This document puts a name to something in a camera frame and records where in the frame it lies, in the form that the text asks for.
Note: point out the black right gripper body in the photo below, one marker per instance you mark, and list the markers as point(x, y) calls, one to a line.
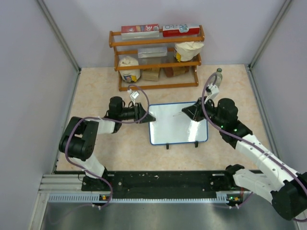
point(211, 111)

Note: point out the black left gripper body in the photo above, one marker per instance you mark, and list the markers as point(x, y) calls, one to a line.
point(131, 113)

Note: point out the blue-framed whiteboard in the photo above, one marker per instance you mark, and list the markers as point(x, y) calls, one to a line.
point(175, 130)

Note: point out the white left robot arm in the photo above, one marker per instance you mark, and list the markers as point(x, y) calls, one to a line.
point(79, 137)

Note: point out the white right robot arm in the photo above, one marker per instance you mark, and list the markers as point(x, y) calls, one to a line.
point(283, 187)

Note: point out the clear glass bottle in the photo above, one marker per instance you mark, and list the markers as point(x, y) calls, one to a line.
point(218, 79)

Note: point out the white cloth bag left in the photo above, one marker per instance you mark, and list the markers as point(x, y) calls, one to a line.
point(129, 75)

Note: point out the white cloth bag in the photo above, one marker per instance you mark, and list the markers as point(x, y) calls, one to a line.
point(186, 51)
point(129, 75)

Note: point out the brown box under shelf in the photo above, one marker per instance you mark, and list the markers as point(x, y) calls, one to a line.
point(151, 74)

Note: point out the brown block under shelf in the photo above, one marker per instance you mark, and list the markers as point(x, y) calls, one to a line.
point(175, 71)

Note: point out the wooden shelf rack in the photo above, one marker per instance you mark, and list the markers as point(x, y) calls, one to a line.
point(156, 60)

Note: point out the white cloth bag right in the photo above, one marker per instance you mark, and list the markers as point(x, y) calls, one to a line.
point(186, 51)

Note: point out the clear plastic box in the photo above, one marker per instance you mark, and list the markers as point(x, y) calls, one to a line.
point(152, 52)

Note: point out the red toothpaste box left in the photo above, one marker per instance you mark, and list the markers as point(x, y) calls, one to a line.
point(140, 31)

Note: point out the red toothpaste box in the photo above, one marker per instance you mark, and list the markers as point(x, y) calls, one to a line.
point(172, 30)
point(140, 31)

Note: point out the red toothpaste box right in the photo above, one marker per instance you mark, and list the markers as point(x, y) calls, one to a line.
point(172, 30)

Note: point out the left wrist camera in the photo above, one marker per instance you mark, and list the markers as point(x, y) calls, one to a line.
point(133, 95)

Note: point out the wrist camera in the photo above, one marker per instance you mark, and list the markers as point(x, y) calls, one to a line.
point(133, 95)
point(212, 91)

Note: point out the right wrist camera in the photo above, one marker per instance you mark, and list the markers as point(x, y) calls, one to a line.
point(212, 91)

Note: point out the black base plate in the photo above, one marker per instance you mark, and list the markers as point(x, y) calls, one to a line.
point(162, 184)

